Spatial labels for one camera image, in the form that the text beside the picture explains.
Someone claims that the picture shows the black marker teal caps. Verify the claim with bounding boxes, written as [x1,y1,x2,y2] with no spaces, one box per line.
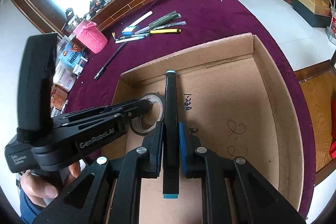
[163,70,180,199]

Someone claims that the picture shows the black pen on table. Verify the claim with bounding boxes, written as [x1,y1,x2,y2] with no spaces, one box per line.
[94,42,127,81]

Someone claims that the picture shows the orange tea tin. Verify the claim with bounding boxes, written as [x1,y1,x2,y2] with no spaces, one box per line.
[51,85,68,110]

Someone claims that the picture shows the white chalk stick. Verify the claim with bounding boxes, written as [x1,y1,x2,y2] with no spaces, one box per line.
[129,11,153,27]

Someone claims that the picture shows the person's left hand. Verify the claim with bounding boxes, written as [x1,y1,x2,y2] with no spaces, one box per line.
[21,161,80,207]

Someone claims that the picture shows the pink knitted cup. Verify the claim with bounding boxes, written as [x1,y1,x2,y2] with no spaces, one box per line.
[73,20,108,54]

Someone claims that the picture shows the green pen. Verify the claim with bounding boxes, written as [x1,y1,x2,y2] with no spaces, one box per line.
[148,11,181,29]

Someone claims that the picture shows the white plastic jar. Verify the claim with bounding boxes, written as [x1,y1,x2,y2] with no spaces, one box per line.
[53,63,76,92]

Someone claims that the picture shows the blue white small box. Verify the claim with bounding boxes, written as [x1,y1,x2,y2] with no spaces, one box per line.
[72,57,88,76]

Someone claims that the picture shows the black electrical tape roll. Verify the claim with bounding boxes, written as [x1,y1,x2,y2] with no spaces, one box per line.
[130,93,165,136]

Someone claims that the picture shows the blue label tall bottle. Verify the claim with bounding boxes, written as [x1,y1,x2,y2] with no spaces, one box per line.
[58,41,84,69]

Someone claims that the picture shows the blue lighter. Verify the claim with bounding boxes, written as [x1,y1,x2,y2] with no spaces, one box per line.
[122,26,139,36]

